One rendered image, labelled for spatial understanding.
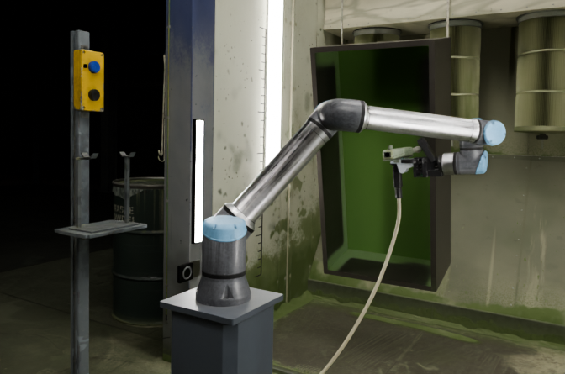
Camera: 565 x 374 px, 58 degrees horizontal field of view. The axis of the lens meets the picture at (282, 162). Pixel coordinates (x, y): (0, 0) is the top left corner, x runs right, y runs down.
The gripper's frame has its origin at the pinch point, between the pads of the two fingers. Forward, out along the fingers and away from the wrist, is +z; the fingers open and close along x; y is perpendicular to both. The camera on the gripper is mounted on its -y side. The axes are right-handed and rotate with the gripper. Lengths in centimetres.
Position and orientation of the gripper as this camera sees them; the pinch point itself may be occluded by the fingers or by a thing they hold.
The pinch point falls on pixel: (394, 160)
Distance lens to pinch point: 224.8
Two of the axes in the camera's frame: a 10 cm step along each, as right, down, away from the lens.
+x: 4.7, -0.7, 8.8
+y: 0.6, 10.0, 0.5
